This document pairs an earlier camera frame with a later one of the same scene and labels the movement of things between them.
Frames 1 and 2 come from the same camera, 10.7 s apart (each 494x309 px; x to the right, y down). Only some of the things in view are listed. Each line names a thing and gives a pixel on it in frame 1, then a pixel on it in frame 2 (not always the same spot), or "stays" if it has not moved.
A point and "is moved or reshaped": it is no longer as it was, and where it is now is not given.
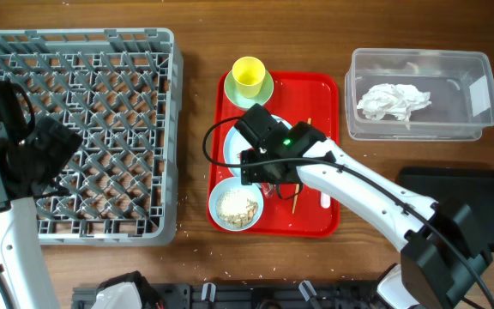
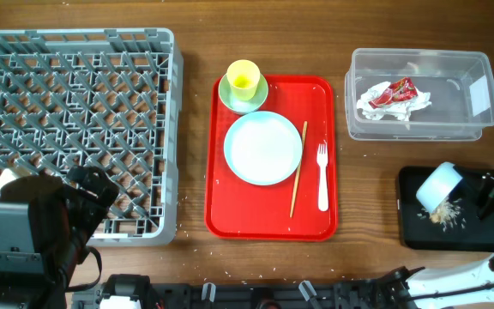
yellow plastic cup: x=249 y=72 is moved or reshaped
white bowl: x=236 y=207 to x=437 y=186
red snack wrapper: x=268 y=189 to x=401 y=90
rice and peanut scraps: x=235 y=209 is moved or reshaped
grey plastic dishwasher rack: x=120 y=90 stays
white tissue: x=382 y=100 stays
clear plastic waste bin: x=460 y=81 stays
